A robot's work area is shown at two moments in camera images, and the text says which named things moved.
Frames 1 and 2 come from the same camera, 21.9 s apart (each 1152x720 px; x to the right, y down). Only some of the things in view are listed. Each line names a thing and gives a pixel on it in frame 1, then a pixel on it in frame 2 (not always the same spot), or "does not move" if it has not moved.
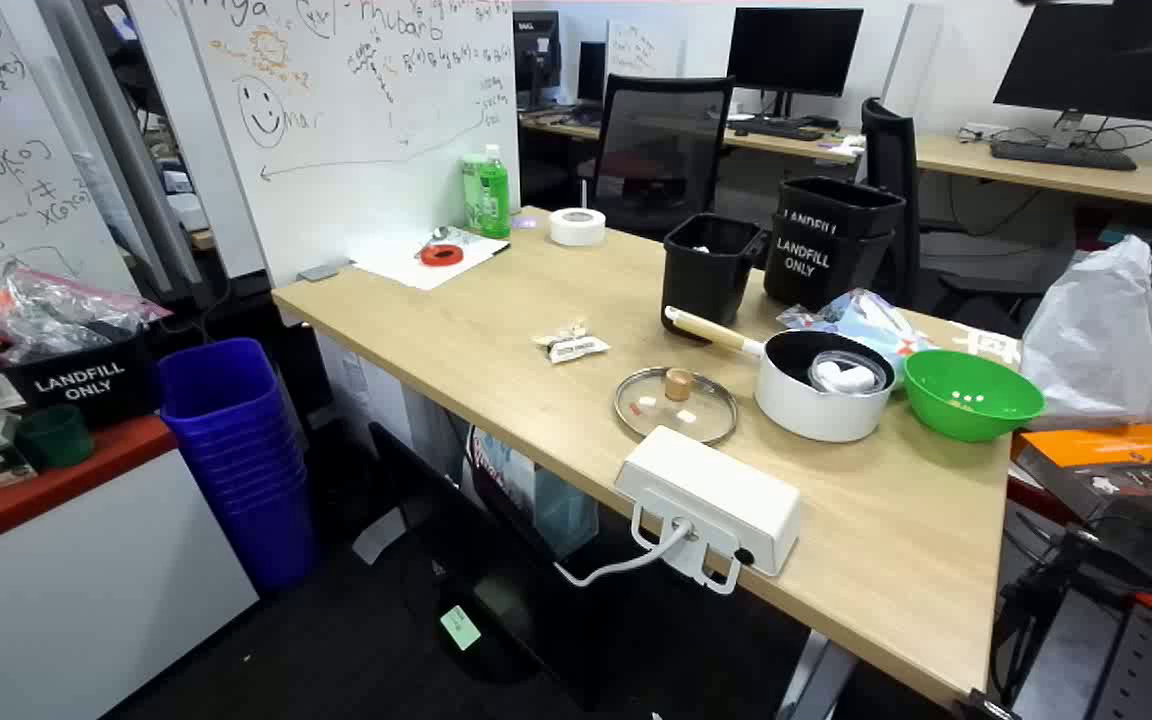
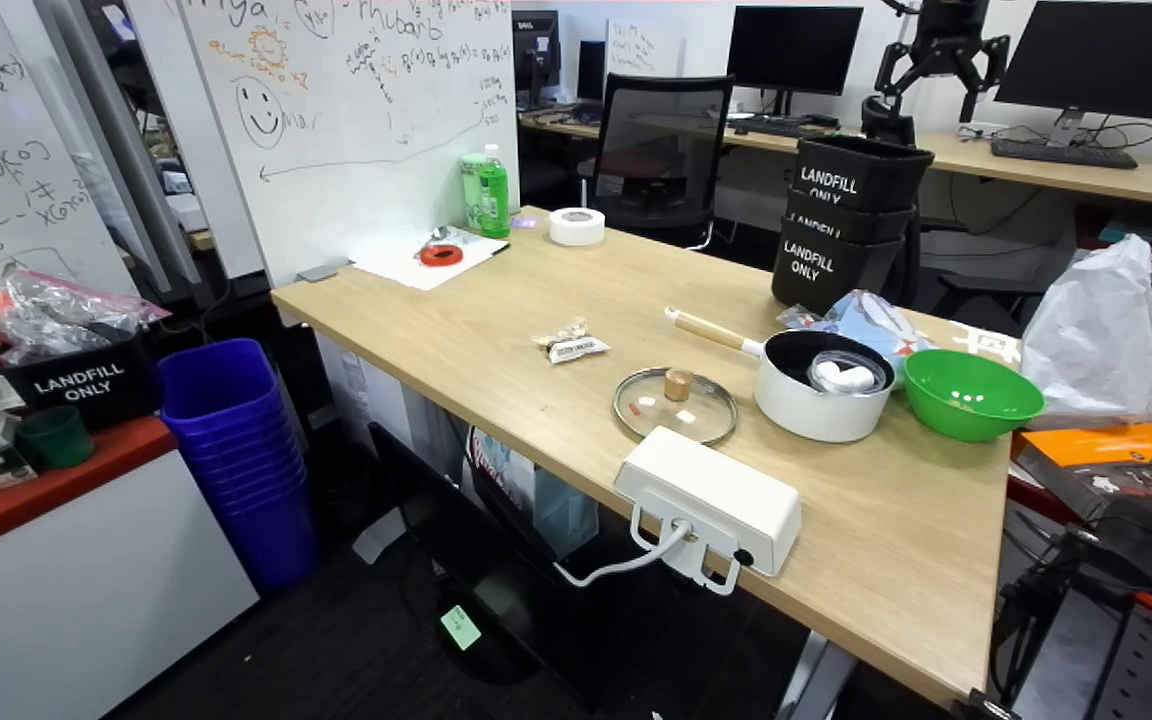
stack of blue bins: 239,422 does not move
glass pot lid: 675,397 does not move
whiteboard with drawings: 345,120 does not move
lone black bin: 704,264 → 848,174
